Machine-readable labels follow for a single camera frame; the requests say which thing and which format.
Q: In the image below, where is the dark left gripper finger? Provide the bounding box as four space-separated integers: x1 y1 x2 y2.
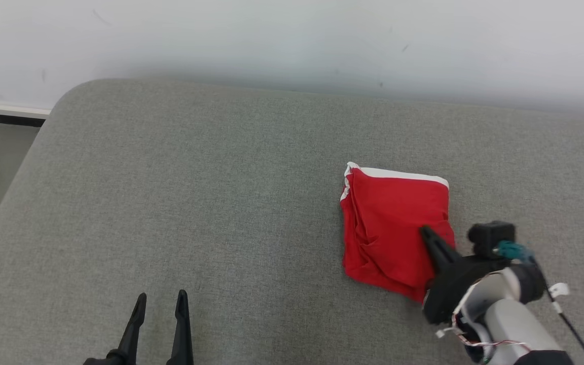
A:
116 293 148 365
169 289 194 365

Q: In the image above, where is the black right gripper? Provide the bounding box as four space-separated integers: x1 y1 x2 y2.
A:
419 226 512 325

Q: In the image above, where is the red garment with white panels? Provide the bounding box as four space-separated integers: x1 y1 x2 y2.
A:
340 162 456 303

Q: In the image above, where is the right black cable teal connector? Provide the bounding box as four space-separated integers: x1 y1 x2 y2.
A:
496 240 584 365

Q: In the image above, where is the dark wall baseboard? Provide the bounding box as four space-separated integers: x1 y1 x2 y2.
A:
0 100 52 128

